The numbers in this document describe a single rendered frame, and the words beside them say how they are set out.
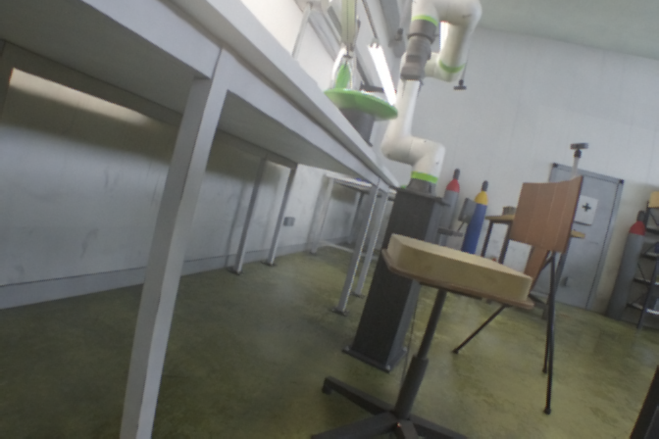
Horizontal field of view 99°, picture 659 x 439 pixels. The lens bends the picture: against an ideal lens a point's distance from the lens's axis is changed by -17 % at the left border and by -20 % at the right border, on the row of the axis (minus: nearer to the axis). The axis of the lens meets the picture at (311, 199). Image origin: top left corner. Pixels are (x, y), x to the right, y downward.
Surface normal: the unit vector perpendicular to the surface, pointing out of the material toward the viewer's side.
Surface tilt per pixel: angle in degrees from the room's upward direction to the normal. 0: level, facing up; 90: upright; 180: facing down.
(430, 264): 90
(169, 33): 90
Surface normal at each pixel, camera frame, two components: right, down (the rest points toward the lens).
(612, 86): -0.33, -0.07
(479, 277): -0.14, -0.01
